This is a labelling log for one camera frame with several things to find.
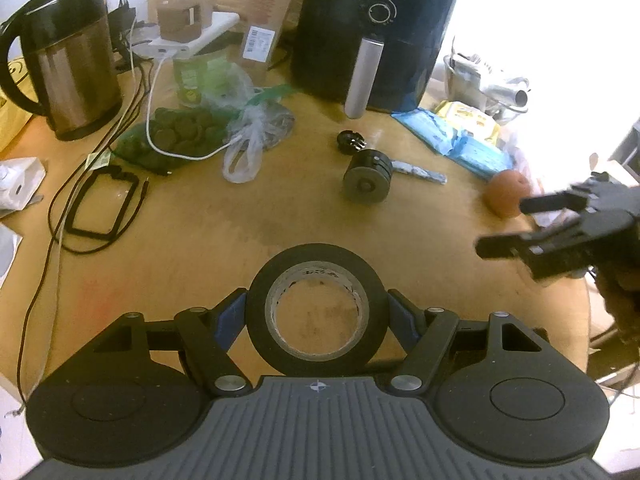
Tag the yellow plastic bag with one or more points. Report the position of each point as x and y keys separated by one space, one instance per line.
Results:
x=12 y=115

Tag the silver marbled stick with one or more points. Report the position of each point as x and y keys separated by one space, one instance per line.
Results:
x=420 y=172

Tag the yellow wet wipes pack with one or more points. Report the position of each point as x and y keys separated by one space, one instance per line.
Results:
x=470 y=117

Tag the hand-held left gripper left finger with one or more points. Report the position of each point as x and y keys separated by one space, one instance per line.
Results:
x=232 y=317

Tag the green labelled tub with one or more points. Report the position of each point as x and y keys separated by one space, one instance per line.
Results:
x=197 y=77

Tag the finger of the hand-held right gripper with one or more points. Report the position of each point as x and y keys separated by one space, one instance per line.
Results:
x=550 y=202
x=505 y=247

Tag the black wheel-shaped mount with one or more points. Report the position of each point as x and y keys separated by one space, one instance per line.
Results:
x=367 y=177

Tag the stainless steel electric kettle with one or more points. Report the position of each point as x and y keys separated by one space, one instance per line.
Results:
x=75 y=75

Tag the tall brown cardboard box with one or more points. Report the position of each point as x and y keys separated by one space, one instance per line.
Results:
x=270 y=15

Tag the black rectangular frame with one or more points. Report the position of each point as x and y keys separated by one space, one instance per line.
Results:
x=80 y=205

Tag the small black pronged mount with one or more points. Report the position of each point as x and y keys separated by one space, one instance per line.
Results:
x=352 y=141

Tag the bag of dark green discs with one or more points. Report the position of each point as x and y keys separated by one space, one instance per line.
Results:
x=170 y=135

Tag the brown cardboard roll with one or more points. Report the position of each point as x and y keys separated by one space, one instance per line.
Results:
x=182 y=20

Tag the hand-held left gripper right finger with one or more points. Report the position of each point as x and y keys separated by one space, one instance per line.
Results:
x=402 y=317

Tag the clear plastic bag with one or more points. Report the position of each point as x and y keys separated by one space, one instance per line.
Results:
x=250 y=135

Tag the orange fruit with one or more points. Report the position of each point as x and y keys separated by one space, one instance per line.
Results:
x=507 y=192

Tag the green plastic wrapper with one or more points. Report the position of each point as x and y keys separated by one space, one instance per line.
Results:
x=272 y=94

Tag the black charger adapter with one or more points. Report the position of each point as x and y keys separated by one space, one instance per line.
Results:
x=122 y=15

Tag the white paper sheet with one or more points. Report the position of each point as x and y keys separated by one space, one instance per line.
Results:
x=5 y=255

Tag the person's right hand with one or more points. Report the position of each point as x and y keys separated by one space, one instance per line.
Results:
x=620 y=305

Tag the dark blue air fryer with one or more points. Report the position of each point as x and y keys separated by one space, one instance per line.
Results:
x=390 y=40

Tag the metal container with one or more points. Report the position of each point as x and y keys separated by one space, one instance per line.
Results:
x=465 y=80

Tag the black electrical tape roll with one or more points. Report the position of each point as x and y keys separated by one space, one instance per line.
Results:
x=260 y=305

